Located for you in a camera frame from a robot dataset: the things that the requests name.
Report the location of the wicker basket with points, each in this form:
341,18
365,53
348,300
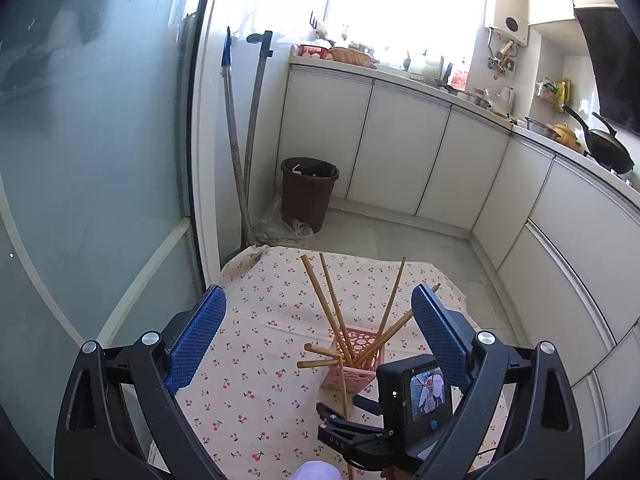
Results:
352,56

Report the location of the black wok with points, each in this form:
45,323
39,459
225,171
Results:
610,152

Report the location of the red packet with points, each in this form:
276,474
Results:
457,77

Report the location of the cherry print tablecloth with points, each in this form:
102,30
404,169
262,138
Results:
260,320

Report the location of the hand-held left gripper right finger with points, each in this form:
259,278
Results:
440,340

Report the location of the white wall water heater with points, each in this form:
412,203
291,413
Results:
506,7

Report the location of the steel bowl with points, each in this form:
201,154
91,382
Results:
472,97

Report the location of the pink plastic chopstick holder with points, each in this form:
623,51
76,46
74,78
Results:
350,380

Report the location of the white cabinet with baskets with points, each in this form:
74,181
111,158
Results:
400,145

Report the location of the person's right hand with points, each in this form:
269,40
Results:
315,472

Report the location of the clear plastic bag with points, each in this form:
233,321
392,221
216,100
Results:
277,227

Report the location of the steel pot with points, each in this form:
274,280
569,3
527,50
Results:
539,127

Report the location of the hanging food packets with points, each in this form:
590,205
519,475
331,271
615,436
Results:
552,92

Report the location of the light wooden chopstick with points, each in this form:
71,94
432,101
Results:
390,332
332,295
315,362
395,295
320,348
320,295

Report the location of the white kettle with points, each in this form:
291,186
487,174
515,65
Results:
505,100

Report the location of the frosted glass sliding door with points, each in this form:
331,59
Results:
100,160

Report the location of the white container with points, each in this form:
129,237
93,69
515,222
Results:
432,66

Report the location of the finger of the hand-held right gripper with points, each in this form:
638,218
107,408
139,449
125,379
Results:
367,404
360,440

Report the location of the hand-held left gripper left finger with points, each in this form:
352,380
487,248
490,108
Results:
195,340

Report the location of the red plastic basket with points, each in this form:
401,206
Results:
314,52

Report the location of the yellow clay pot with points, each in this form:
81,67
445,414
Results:
566,136

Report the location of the long white kitchen cabinet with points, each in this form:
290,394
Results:
565,240

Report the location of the black range hood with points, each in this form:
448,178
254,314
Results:
612,65

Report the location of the brown trash bin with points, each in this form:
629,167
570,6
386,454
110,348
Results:
305,195

